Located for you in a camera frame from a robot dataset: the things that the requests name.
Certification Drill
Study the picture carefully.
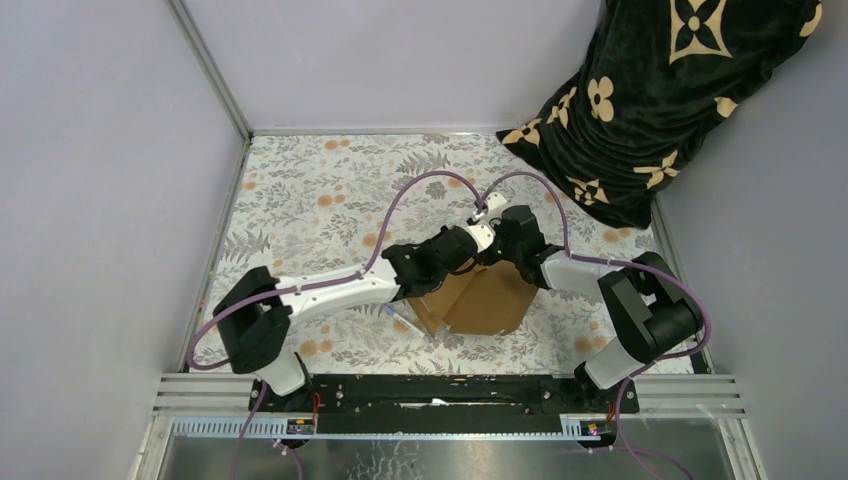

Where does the white blue pen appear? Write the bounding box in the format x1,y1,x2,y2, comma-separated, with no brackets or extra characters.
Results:
382,304,428,336

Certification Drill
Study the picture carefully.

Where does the brown cardboard box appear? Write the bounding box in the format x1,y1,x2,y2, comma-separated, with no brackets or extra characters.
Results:
407,261,538,336

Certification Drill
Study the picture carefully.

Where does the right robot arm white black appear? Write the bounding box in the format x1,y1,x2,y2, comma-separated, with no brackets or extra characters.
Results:
480,199,707,412

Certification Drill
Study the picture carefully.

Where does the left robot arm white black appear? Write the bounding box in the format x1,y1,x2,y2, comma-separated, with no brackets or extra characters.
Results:
214,224,494,411

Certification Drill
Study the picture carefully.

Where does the floral patterned table mat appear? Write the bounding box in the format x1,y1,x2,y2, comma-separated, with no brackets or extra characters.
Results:
190,133,696,377

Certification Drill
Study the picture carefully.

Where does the black beige flower blanket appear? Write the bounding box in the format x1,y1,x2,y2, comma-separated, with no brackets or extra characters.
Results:
497,0,823,229

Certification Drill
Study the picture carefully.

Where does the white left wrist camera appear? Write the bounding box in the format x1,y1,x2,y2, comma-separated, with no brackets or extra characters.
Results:
462,223,496,253

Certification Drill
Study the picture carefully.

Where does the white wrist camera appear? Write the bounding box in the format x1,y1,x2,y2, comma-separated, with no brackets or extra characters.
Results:
472,192,509,222
462,223,496,253

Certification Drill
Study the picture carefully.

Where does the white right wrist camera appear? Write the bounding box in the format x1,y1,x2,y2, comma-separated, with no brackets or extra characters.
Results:
472,192,509,222

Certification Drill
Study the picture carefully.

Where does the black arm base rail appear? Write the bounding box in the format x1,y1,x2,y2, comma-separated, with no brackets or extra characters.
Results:
247,374,640,426

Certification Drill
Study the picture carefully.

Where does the grey slotted cable duct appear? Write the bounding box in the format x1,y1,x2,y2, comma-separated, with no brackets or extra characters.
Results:
172,415,610,443

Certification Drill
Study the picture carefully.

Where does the aluminium frame post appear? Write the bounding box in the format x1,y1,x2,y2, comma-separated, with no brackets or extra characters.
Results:
164,0,253,142

